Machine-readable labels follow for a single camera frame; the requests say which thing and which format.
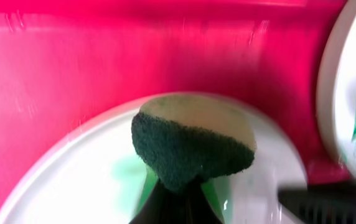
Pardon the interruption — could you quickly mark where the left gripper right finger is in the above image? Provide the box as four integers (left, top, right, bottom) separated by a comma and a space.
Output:
184, 177, 222, 224

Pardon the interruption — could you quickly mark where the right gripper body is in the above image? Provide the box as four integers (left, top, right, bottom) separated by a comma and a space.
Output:
278, 179, 356, 224

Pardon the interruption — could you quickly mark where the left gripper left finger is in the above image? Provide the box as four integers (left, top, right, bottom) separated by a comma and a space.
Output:
129, 180, 178, 224

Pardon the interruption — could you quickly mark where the green yellow sponge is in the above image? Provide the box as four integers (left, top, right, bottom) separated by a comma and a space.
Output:
130, 93, 257, 224

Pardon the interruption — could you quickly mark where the white plate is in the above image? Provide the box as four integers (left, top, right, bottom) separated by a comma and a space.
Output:
0, 96, 307, 223

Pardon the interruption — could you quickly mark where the light blue plate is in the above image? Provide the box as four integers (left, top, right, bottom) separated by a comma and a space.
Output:
316, 0, 356, 178

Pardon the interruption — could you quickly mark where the red plastic tray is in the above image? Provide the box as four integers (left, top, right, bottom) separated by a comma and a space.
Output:
0, 1, 350, 208

